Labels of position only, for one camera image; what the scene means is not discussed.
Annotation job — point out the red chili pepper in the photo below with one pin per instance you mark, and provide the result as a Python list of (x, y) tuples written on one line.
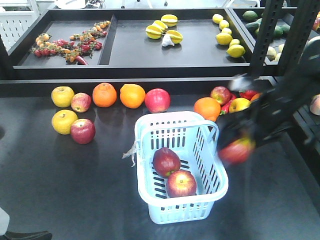
[(225, 108)]

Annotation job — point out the yellow apple front left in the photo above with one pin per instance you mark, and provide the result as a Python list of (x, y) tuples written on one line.
[(62, 121)]

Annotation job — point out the black shelf post left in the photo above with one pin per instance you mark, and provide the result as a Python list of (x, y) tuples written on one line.
[(265, 35)]

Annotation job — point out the orange fruit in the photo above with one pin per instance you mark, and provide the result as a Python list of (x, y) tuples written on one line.
[(208, 108), (255, 97)]

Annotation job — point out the red apple front left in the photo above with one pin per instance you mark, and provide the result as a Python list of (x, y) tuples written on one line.
[(82, 131)]

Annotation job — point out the yellow apple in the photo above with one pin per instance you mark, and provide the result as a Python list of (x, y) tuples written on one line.
[(62, 121), (62, 96)]

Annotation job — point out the dark red apple edge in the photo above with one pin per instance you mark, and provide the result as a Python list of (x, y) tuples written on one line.
[(238, 151)]

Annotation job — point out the red apple behind oranges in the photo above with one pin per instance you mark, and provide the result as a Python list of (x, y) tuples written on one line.
[(221, 94)]

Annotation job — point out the black shelf post right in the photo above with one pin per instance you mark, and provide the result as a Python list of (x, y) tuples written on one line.
[(298, 35)]

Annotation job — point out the orange back row left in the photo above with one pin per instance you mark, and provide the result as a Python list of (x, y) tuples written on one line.
[(104, 95)]

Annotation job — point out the white garlic bulb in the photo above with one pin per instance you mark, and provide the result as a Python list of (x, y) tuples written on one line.
[(167, 41)]

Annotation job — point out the orange fruit right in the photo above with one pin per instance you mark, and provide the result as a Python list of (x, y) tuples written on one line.
[(255, 97)]

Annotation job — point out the orange fruit left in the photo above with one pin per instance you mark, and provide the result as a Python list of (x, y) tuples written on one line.
[(208, 108)]

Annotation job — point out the white plastic tag strip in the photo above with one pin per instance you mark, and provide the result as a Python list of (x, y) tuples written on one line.
[(131, 153)]

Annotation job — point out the black shelf post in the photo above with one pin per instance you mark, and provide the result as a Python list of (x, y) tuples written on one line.
[(298, 35), (265, 35)]

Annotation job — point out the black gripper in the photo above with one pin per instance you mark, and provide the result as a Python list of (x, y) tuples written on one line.
[(264, 115)]

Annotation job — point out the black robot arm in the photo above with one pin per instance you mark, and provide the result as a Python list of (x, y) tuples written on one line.
[(308, 69)]

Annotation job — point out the dark red apple front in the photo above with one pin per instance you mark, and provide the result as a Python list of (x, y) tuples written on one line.
[(181, 183)]

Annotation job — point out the red apple far left row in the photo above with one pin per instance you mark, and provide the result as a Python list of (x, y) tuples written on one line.
[(157, 100)]

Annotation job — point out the yellow apple back left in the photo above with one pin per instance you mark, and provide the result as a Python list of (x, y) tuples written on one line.
[(62, 96)]

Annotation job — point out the red bell pepper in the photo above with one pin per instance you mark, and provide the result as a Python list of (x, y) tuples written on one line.
[(248, 94)]

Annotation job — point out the dark red apple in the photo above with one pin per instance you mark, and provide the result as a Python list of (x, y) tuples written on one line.
[(181, 183), (165, 162)]

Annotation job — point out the orange in back row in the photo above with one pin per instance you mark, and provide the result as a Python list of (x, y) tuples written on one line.
[(132, 95)]

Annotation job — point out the peach front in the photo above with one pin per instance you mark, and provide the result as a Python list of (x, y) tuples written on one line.
[(315, 105)]

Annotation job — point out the yellow apple fruit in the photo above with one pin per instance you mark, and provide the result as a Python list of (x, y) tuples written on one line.
[(239, 104)]

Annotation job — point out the small red apple left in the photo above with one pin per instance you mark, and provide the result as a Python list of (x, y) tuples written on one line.
[(81, 102)]

